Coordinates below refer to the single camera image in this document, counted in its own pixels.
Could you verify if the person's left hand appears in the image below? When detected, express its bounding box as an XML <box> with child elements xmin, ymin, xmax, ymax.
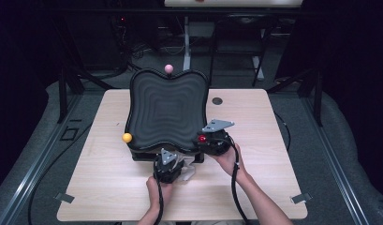
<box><xmin>145</xmin><ymin>176</ymin><xmax>175</xmax><ymax>214</ymax></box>

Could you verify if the black floor cable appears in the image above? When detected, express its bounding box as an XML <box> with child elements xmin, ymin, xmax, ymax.
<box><xmin>27</xmin><ymin>124</ymin><xmax>94</xmax><ymax>225</ymax></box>

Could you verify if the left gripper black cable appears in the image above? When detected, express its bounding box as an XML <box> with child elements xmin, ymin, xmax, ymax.
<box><xmin>153</xmin><ymin>156</ymin><xmax>165</xmax><ymax>225</ymax></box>

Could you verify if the black wavy tray stand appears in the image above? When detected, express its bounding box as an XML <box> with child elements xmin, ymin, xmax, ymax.
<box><xmin>122</xmin><ymin>64</ymin><xmax>211</xmax><ymax>163</ymax></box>

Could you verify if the bundle of cables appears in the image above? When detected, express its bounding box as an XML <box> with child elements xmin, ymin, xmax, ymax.
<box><xmin>110</xmin><ymin>15</ymin><xmax>187</xmax><ymax>90</ymax></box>

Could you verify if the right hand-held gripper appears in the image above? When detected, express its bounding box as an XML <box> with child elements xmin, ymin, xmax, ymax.
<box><xmin>193</xmin><ymin>118</ymin><xmax>236</xmax><ymax>157</ymax></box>

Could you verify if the aluminium floor rail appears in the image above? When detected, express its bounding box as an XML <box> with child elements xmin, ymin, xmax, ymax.
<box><xmin>0</xmin><ymin>93</ymin><xmax>84</xmax><ymax>225</ymax></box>
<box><xmin>301</xmin><ymin>93</ymin><xmax>371</xmax><ymax>225</ymax></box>

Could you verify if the person's right hand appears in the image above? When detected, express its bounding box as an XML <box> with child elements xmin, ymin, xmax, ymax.
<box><xmin>211</xmin><ymin>142</ymin><xmax>248</xmax><ymax>185</ymax></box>

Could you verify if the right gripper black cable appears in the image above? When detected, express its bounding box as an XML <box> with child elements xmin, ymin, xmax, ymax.
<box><xmin>225</xmin><ymin>137</ymin><xmax>251</xmax><ymax>225</ymax></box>

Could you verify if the black metal stand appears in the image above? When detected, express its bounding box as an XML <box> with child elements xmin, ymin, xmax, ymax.
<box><xmin>267</xmin><ymin>67</ymin><xmax>324</xmax><ymax>128</ymax></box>
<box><xmin>56</xmin><ymin>67</ymin><xmax>115</xmax><ymax>125</ymax></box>

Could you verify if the white desk leg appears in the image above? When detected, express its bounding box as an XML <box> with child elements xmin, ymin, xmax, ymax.
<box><xmin>182</xmin><ymin>17</ymin><xmax>192</xmax><ymax>73</ymax></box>
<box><xmin>252</xmin><ymin>55</ymin><xmax>266</xmax><ymax>82</ymax></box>

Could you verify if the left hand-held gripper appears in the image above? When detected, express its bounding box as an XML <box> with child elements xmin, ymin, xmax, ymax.
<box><xmin>153</xmin><ymin>148</ymin><xmax>185</xmax><ymax>185</ymax></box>

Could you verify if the black chair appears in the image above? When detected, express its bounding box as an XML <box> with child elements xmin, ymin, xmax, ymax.
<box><xmin>209</xmin><ymin>13</ymin><xmax>276</xmax><ymax>88</ymax></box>

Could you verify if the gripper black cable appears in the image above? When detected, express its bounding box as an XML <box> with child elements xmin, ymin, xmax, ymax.
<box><xmin>153</xmin><ymin>156</ymin><xmax>165</xmax><ymax>225</ymax></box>
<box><xmin>225</xmin><ymin>137</ymin><xmax>251</xmax><ymax>225</ymax></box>

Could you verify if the white cleaning cloth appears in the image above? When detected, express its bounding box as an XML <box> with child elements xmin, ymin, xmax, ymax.
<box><xmin>176</xmin><ymin>156</ymin><xmax>197</xmax><ymax>182</ymax></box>

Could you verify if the thin black cable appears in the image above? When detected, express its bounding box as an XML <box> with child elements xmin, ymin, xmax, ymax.
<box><xmin>273</xmin><ymin>112</ymin><xmax>291</xmax><ymax>152</ymax></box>

